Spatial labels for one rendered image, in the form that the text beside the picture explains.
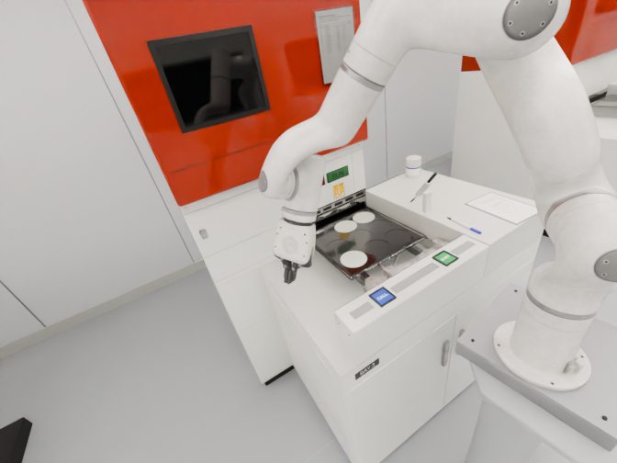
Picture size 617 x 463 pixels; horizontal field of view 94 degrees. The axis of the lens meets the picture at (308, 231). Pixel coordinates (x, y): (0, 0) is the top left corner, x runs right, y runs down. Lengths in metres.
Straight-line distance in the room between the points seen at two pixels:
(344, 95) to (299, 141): 0.12
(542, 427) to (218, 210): 1.09
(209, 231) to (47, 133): 1.64
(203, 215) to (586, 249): 1.03
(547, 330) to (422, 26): 0.64
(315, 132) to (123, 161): 2.11
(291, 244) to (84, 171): 2.08
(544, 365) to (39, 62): 2.73
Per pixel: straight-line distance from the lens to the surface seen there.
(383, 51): 0.56
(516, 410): 0.91
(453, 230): 1.16
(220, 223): 1.16
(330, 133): 0.59
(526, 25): 0.49
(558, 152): 0.61
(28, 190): 2.70
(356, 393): 1.01
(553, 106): 0.58
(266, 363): 1.72
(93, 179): 2.62
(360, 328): 0.80
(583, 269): 0.64
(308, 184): 0.66
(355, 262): 1.09
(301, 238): 0.69
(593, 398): 0.93
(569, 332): 0.82
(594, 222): 0.64
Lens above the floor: 1.59
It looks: 32 degrees down
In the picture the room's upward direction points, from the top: 12 degrees counter-clockwise
